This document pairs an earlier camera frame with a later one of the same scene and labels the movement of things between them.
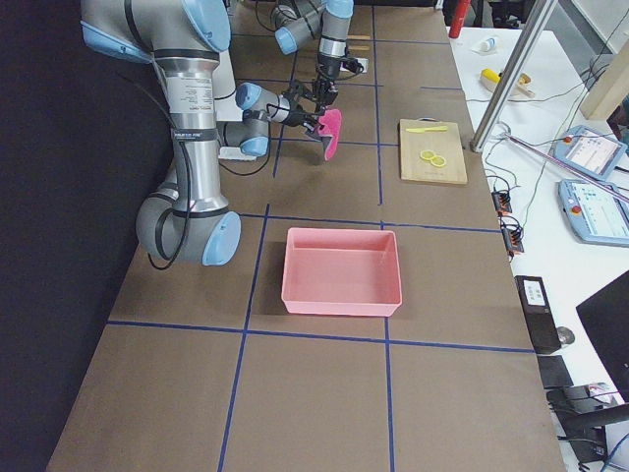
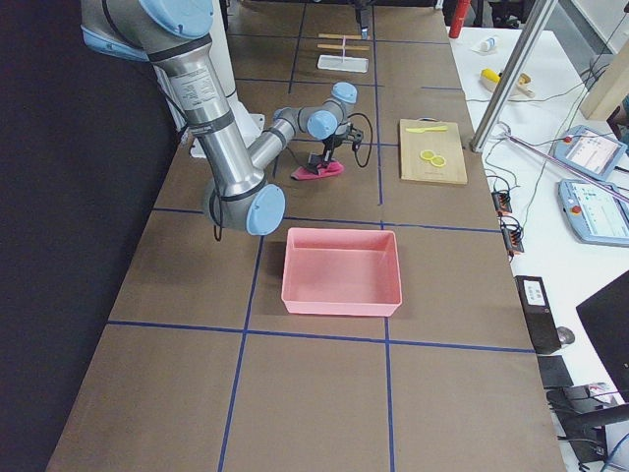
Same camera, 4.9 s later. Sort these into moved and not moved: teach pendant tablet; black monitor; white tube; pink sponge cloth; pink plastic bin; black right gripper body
Moved: black right gripper body; pink sponge cloth
Not moved: teach pendant tablet; pink plastic bin; white tube; black monitor
